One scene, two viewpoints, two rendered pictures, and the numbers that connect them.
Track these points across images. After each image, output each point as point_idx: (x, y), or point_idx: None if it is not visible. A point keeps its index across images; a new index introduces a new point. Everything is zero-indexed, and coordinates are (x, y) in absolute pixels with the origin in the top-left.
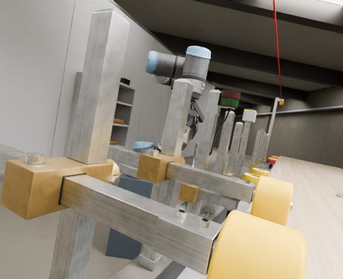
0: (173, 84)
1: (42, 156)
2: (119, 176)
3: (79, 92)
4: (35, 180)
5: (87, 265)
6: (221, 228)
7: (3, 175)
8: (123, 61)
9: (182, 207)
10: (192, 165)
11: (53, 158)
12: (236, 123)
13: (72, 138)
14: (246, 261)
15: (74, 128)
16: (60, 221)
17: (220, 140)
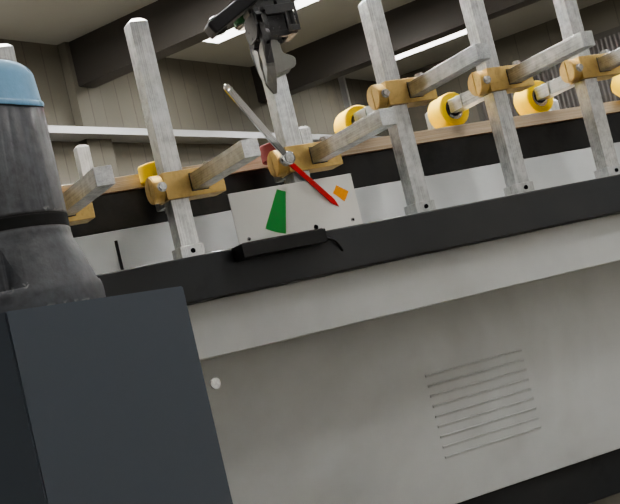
0: (381, 3)
1: (512, 63)
2: (468, 85)
3: (489, 26)
4: None
5: (495, 143)
6: (458, 94)
7: (540, 72)
8: (461, 9)
9: (328, 186)
10: (265, 127)
11: (508, 65)
12: (13, 48)
13: (496, 54)
14: None
15: (494, 48)
16: (509, 107)
17: (162, 86)
